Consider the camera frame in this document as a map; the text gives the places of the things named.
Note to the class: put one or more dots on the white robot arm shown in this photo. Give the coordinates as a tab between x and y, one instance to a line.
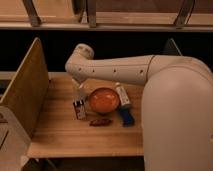
176	106

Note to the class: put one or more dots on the orange bowl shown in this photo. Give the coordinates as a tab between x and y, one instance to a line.
104	100

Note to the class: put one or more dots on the wooden shelf rail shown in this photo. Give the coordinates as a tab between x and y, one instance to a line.
108	15

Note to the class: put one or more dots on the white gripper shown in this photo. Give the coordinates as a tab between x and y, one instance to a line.
78	90

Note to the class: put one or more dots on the right dark side panel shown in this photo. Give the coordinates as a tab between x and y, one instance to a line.
171	48

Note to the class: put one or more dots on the white tube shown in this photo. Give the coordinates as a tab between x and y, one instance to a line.
124	99

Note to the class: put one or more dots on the blue rectangular block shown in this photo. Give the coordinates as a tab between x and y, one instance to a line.
126	116

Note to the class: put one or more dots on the dark red oblong object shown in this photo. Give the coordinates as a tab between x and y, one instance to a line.
100	122

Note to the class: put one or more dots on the left wooden side panel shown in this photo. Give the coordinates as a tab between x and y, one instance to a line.
22	101

